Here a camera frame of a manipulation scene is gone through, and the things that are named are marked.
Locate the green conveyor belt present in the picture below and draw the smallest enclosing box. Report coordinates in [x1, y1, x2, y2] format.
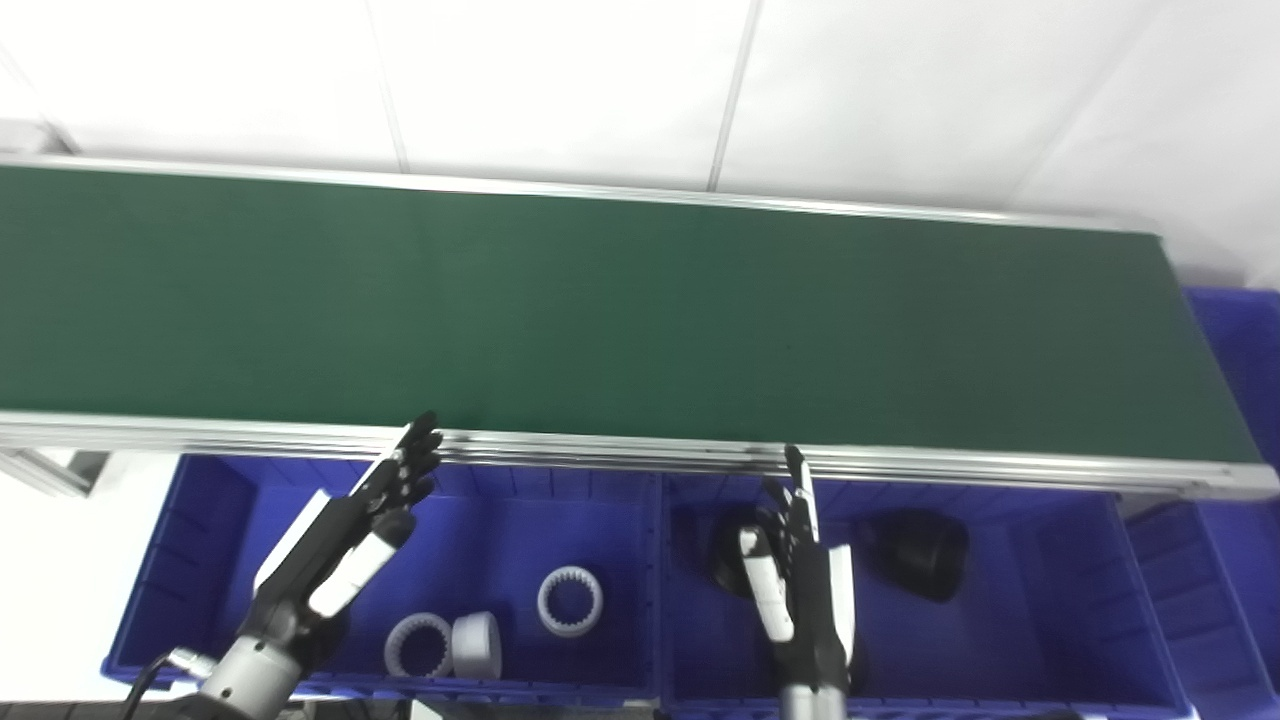
[0, 120, 1280, 502]
[0, 165, 1264, 467]

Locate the blue bin with white parts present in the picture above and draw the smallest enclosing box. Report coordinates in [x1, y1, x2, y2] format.
[100, 454, 667, 703]

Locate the white smooth ring part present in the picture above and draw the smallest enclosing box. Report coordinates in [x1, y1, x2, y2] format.
[450, 611, 504, 682]

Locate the white toothed ring part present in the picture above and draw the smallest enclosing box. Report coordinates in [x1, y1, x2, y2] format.
[384, 612, 455, 678]
[536, 565, 605, 639]

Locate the blue bin at conveyor end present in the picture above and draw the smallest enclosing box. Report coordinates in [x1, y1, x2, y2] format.
[1118, 287, 1280, 720]

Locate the blue bin with black parts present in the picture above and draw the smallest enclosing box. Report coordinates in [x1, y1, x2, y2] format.
[658, 470, 1197, 720]

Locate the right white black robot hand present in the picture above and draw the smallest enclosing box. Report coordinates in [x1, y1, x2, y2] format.
[739, 445, 859, 692]

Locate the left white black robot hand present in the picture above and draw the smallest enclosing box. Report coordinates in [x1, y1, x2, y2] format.
[245, 410, 445, 649]

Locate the aluminium conveyor leg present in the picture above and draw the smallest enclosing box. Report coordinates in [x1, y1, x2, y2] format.
[0, 447, 111, 499]

